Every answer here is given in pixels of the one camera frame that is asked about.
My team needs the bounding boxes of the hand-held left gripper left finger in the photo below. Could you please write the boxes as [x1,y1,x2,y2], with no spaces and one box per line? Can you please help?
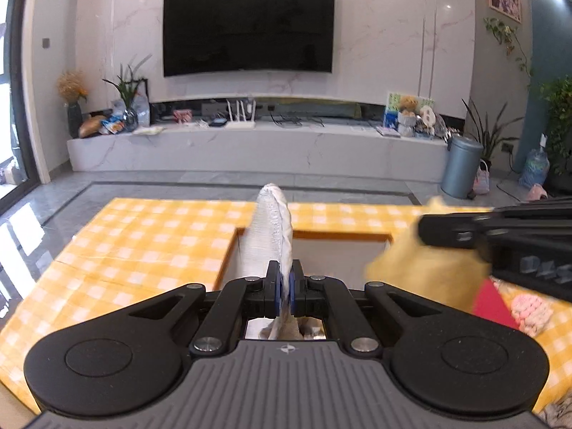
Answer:
[125,260,283,356]

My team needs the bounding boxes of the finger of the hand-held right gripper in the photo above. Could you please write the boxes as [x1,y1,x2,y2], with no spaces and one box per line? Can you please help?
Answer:
[418,212,495,252]

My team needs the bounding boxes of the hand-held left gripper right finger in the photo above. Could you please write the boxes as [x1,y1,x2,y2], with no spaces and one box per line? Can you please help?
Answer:
[290,260,448,356]

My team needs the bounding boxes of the yellow soft cloth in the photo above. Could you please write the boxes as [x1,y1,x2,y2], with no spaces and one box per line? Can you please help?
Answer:
[364,196,493,316]

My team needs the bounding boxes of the white cardboard box orange rim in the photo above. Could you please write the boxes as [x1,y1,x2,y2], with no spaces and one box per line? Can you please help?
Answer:
[214,227,395,341]

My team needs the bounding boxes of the white knitted sock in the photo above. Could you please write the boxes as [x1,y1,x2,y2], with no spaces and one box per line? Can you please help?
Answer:
[237,183,296,341]

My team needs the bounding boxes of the pink gift bag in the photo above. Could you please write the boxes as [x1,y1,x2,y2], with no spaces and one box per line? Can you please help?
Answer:
[472,159,492,194]

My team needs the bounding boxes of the blue-grey trash can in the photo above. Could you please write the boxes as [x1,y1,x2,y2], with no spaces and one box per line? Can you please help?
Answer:
[441,135,484,199]

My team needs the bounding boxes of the pink knitted item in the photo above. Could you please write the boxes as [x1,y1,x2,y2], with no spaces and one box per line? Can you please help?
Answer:
[510,292,562,337]

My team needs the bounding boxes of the red flat cloth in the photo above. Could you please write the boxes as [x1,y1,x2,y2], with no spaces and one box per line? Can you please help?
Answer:
[472,277,519,331]

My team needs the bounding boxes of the blue water jug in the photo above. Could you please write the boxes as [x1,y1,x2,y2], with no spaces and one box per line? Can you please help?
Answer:
[518,134,551,189]

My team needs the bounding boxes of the tall leafy potted plant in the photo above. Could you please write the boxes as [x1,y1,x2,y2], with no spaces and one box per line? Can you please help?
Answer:
[462,97,524,171]

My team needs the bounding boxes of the brown teddy bear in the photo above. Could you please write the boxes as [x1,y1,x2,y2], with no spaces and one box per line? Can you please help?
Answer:
[397,95,421,137]

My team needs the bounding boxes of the large bushy green plant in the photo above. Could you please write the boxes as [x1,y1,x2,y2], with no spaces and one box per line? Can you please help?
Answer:
[538,76,572,176]

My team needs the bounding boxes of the yellow checked tablecloth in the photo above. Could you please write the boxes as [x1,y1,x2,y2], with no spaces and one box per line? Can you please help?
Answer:
[0,197,572,414]

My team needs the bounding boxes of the white marble television cabinet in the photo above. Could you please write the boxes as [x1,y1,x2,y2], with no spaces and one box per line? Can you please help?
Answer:
[67,120,450,185]

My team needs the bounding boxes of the grey fuzzy cloth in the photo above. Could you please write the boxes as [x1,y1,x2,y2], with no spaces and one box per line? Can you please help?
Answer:
[540,399,572,429]

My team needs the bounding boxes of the white router with antennas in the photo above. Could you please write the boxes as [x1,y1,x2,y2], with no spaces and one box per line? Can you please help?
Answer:
[224,97,257,130]

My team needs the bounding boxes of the hanging green vine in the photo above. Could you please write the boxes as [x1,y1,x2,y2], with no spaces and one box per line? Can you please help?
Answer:
[483,17,533,87]

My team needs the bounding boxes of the white plastic packet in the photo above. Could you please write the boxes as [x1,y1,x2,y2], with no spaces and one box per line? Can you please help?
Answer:
[133,92,151,127]

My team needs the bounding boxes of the green plant in glass vase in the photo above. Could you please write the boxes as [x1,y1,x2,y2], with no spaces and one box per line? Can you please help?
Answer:
[102,54,153,133]

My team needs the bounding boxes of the golden brown ornament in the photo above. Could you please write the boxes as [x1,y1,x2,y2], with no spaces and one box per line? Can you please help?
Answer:
[79,115,106,139]

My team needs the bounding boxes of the dark vase with dried flowers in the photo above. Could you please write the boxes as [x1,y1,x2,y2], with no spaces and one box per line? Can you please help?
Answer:
[56,70,89,139]

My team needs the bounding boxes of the black curved television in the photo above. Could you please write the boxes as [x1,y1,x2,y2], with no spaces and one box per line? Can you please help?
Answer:
[162,0,336,78]

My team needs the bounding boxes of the beige sofa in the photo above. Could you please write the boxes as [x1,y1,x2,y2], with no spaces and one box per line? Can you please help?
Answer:
[0,384,37,429]

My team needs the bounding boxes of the sliding glass door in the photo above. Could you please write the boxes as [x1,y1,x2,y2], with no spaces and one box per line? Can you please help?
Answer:
[0,0,44,203]

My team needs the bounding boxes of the black cables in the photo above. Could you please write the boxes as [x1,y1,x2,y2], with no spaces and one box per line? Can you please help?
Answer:
[270,113,325,129]

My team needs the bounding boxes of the framed wall picture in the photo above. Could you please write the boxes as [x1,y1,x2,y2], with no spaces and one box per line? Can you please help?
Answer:
[486,0,523,24]

